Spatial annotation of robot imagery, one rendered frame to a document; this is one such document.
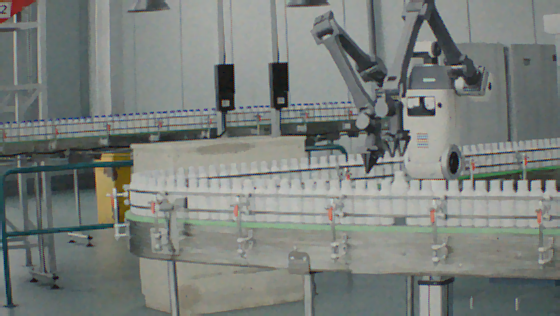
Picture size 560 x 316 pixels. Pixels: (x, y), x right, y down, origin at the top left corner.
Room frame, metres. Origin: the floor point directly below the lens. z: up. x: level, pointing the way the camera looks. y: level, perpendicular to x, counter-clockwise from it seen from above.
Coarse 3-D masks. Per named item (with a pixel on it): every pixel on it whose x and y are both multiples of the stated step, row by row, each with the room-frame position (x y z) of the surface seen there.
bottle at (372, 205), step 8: (368, 184) 4.85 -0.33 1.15; (376, 184) 4.85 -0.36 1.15; (368, 192) 4.84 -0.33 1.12; (376, 192) 4.84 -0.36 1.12; (368, 200) 4.84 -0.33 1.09; (376, 200) 4.84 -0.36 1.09; (368, 208) 4.84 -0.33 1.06; (376, 208) 4.84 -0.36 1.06; (368, 224) 4.85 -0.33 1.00; (376, 224) 4.84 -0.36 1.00
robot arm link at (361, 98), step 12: (336, 24) 5.18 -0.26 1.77; (336, 36) 5.19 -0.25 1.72; (336, 48) 5.18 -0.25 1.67; (336, 60) 5.18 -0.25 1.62; (348, 60) 5.20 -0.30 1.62; (348, 72) 5.17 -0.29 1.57; (348, 84) 5.18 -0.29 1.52; (360, 84) 5.19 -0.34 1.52; (360, 96) 5.17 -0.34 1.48; (360, 108) 5.20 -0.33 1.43; (372, 108) 5.16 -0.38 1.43
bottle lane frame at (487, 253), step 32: (192, 224) 5.35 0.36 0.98; (224, 224) 5.24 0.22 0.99; (256, 224) 5.14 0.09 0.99; (192, 256) 5.35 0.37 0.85; (224, 256) 5.25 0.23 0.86; (256, 256) 5.15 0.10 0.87; (320, 256) 4.95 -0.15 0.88; (352, 256) 4.86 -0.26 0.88; (384, 256) 4.77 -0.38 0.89; (416, 256) 4.69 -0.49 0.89; (448, 256) 4.60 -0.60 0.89; (480, 256) 4.51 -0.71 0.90; (512, 256) 4.43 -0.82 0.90
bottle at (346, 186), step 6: (342, 180) 4.93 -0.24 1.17; (348, 180) 4.92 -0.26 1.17; (342, 186) 4.92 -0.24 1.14; (348, 186) 4.92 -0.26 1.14; (342, 192) 4.91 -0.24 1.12; (348, 192) 4.91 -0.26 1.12; (348, 198) 4.91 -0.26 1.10; (348, 204) 4.91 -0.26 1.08; (342, 210) 4.91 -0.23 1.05; (348, 210) 4.91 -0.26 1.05; (348, 216) 4.91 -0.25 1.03; (342, 222) 4.91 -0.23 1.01; (348, 222) 4.91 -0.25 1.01
